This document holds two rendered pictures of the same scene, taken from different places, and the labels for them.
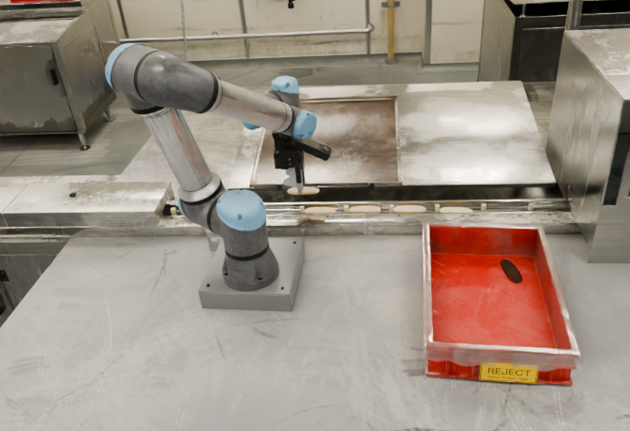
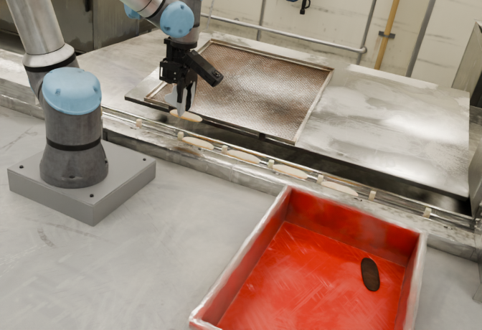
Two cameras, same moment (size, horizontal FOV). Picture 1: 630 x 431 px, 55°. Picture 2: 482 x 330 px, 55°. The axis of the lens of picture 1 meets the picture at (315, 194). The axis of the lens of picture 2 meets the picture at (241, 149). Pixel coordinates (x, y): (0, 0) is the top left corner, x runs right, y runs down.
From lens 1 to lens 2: 0.69 m
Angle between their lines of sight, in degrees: 9
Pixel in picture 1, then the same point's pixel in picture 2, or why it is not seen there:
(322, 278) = (154, 206)
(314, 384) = (46, 317)
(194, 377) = not seen: outside the picture
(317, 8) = (323, 21)
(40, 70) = not seen: outside the picture
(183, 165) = (21, 16)
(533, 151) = (455, 158)
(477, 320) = (295, 317)
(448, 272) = (295, 248)
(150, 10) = not seen: outside the picture
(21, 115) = not seen: hidden behind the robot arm
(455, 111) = (386, 98)
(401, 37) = (388, 65)
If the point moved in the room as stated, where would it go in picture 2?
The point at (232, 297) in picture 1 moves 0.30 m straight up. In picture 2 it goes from (38, 188) to (26, 59)
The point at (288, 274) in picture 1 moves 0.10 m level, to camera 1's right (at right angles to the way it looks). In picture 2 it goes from (110, 186) to (150, 196)
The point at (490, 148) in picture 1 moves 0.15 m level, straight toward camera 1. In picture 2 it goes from (407, 141) to (394, 159)
